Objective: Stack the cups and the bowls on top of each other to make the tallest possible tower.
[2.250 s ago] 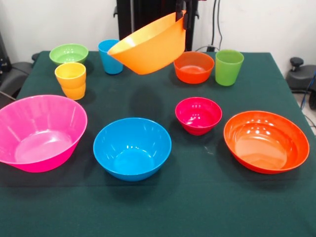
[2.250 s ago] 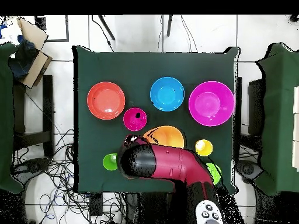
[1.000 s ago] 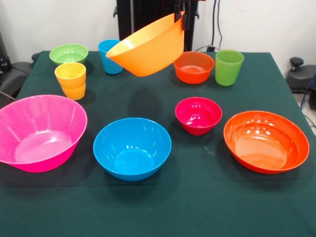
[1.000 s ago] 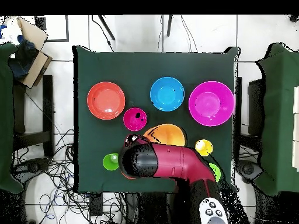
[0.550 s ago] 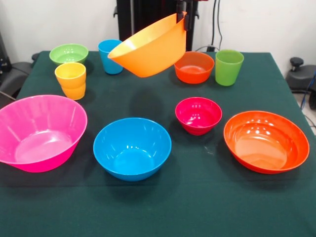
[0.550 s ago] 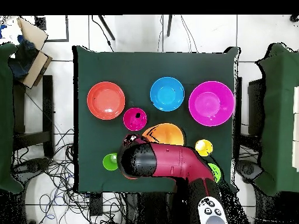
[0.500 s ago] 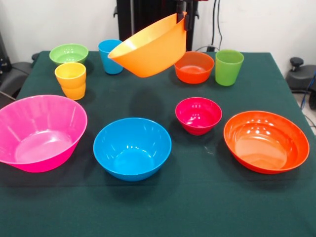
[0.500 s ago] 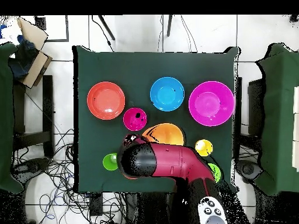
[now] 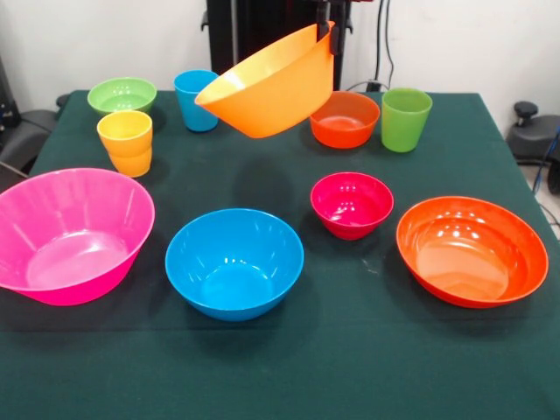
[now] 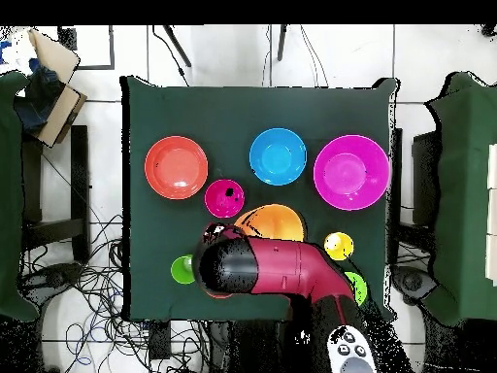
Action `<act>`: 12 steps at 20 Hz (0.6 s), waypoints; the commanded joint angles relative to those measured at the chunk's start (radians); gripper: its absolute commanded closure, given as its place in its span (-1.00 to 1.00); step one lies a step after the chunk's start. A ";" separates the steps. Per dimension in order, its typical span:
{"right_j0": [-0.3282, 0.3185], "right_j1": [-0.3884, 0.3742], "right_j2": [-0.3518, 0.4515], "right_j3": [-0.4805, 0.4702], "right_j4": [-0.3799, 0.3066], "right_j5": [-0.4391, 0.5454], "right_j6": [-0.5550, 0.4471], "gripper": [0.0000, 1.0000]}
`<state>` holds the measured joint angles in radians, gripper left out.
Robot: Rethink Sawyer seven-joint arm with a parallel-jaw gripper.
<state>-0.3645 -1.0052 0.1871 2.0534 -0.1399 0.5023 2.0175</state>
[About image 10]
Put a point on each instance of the large orange bowl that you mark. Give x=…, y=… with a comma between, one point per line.
x=275, y=221

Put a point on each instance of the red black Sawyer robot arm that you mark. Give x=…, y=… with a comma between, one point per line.
x=287, y=268

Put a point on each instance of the small crimson bowl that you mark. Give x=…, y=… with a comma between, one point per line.
x=221, y=202

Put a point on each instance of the blue bowl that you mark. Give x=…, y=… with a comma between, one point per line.
x=277, y=156

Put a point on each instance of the wide red-orange bowl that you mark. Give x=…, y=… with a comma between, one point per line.
x=176, y=167

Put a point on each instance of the green cup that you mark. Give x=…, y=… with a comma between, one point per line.
x=180, y=270

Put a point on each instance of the dark green tablecloth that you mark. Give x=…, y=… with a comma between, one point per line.
x=233, y=112

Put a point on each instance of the yellow cup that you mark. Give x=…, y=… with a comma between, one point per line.
x=341, y=246

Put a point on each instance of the large magenta bowl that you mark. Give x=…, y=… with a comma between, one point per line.
x=351, y=172

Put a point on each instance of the green bowl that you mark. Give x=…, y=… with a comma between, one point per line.
x=359, y=287

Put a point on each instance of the black tripod leg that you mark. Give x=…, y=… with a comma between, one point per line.
x=281, y=42
x=176, y=44

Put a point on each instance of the black cabinet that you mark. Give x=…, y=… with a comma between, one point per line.
x=425, y=175

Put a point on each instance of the dark green side cloth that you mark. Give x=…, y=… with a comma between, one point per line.
x=466, y=194
x=9, y=194

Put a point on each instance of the dark blue cloth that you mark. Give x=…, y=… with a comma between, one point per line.
x=39, y=97

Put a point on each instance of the cardboard box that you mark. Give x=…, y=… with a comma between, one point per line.
x=58, y=56

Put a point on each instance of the black stool frame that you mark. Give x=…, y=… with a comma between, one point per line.
x=79, y=175

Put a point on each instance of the grey pedestal foot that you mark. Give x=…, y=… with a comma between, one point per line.
x=413, y=283

